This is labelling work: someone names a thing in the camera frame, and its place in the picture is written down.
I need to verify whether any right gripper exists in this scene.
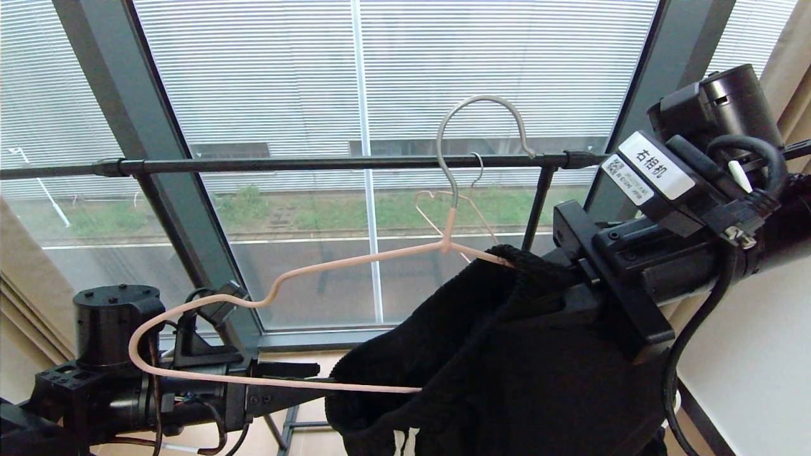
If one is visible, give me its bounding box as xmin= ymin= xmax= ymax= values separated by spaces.
xmin=552 ymin=199 xmax=729 ymax=365

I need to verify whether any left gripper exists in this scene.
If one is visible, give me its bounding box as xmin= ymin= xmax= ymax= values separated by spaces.
xmin=165 ymin=358 xmax=333 ymax=433

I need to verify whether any black garment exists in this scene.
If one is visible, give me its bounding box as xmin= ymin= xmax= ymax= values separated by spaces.
xmin=324 ymin=244 xmax=669 ymax=456

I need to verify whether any pink clothes hanger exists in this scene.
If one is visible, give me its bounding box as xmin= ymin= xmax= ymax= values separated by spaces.
xmin=415 ymin=152 xmax=501 ymax=263
xmin=129 ymin=95 xmax=536 ymax=395

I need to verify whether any black clothes rack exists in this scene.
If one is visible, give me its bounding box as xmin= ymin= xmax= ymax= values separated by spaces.
xmin=0 ymin=142 xmax=811 ymax=456

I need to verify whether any beige curtain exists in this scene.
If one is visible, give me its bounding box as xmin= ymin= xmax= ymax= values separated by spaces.
xmin=665 ymin=0 xmax=811 ymax=343
xmin=0 ymin=196 xmax=77 ymax=387

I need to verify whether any window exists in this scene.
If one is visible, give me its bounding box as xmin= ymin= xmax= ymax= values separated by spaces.
xmin=0 ymin=0 xmax=799 ymax=352

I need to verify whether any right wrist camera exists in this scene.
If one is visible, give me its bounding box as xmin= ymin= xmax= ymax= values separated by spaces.
xmin=599 ymin=130 xmax=770 ymax=251

